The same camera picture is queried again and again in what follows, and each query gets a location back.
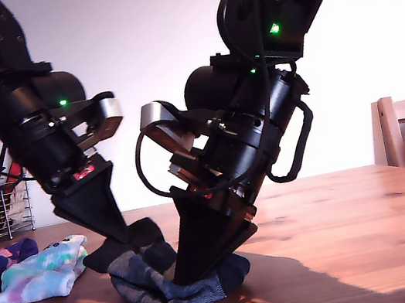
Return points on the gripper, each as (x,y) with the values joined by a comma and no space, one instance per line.
(54,154)
(235,157)

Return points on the pastel tie-dye sock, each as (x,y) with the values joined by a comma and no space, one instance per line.
(40,280)

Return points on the dark grey sock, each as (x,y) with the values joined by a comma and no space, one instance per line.
(151,286)

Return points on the white paper packet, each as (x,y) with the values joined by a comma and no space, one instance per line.
(20,207)

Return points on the red paper packet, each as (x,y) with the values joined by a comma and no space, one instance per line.
(13,171)

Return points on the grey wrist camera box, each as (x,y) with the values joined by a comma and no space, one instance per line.
(153,115)
(110,109)

